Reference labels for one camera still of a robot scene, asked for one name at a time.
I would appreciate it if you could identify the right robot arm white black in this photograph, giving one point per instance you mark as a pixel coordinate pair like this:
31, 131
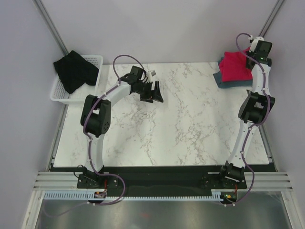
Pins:
254, 110

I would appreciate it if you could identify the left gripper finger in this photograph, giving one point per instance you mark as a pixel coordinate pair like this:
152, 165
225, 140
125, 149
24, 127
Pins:
156, 93
146, 98

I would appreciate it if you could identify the red t shirt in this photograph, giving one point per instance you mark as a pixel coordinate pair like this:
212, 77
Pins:
233, 68

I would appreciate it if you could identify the left aluminium corner rail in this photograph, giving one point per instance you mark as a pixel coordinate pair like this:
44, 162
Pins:
51, 26

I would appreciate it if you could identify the black t shirt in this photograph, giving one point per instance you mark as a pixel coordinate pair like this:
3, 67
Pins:
74, 71

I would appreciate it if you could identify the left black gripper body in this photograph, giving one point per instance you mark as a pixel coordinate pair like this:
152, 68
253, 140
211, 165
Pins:
145, 88

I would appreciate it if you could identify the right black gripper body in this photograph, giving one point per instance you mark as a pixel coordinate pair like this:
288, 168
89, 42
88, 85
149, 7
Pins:
247, 66

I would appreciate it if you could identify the aluminium corner rail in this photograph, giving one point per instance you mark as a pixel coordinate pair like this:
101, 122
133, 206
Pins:
51, 26
271, 18

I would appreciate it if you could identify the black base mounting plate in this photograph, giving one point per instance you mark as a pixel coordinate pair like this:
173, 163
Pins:
166, 181

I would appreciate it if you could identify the right aluminium corner rail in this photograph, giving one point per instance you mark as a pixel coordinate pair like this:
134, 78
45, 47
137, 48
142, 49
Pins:
271, 18

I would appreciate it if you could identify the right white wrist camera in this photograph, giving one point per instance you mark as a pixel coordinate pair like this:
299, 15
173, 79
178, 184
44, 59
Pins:
254, 42

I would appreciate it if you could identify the light blue cable duct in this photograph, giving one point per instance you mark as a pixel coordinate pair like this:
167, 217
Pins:
95, 195

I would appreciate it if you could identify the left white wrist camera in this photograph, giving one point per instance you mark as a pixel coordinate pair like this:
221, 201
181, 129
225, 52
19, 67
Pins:
150, 75

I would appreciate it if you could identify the blue folded t shirt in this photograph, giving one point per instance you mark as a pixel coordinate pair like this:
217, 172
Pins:
218, 79

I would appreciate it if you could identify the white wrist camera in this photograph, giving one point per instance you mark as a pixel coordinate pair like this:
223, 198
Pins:
150, 75
254, 42

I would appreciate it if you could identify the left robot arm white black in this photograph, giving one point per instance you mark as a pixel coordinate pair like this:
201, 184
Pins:
97, 110

